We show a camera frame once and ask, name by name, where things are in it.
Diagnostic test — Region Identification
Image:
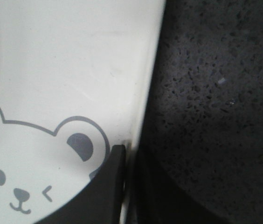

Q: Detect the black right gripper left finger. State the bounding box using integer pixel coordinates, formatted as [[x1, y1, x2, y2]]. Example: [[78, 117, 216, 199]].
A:
[[38, 145, 125, 224]]

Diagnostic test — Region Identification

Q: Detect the cream bear serving tray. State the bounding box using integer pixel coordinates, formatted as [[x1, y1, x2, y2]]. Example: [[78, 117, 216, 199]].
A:
[[0, 0, 166, 224]]

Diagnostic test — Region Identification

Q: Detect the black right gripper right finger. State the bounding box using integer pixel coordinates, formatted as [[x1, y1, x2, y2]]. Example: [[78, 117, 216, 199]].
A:
[[133, 149, 228, 224]]

